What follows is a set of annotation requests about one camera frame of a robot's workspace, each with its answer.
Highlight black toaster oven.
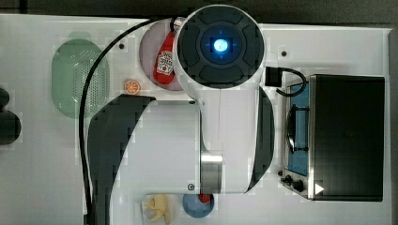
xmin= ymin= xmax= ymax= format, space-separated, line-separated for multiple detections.
xmin=279 ymin=74 xmax=385 ymax=202

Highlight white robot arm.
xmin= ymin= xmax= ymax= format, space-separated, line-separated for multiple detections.
xmin=87 ymin=5 xmax=274 ymax=225

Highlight red ketchup bottle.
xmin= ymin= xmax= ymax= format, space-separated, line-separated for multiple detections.
xmin=153 ymin=17 xmax=184 ymax=84

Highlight orange slice toy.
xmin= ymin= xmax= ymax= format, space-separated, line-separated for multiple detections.
xmin=124 ymin=80 xmax=141 ymax=95

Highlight small red strawberry toy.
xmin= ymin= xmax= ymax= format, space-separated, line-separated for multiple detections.
xmin=199 ymin=193 xmax=211 ymax=203

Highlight grey round plate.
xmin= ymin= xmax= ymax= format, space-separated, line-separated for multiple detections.
xmin=139 ymin=19 xmax=182 ymax=91

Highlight blue bowl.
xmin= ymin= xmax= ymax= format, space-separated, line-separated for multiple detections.
xmin=182 ymin=193 xmax=215 ymax=218

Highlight yellow banana peel toy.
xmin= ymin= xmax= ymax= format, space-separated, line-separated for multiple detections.
xmin=144 ymin=194 xmax=171 ymax=225

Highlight green perforated colander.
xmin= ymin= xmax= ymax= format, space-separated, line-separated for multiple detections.
xmin=51 ymin=32 xmax=110 ymax=119

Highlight black round object at edge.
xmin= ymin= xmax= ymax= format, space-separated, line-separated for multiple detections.
xmin=0 ymin=88 xmax=22 ymax=145

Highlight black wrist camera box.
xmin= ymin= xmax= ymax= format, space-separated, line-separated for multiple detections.
xmin=265 ymin=67 xmax=283 ymax=87

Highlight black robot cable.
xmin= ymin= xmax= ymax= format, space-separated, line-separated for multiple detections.
xmin=78 ymin=17 xmax=163 ymax=225

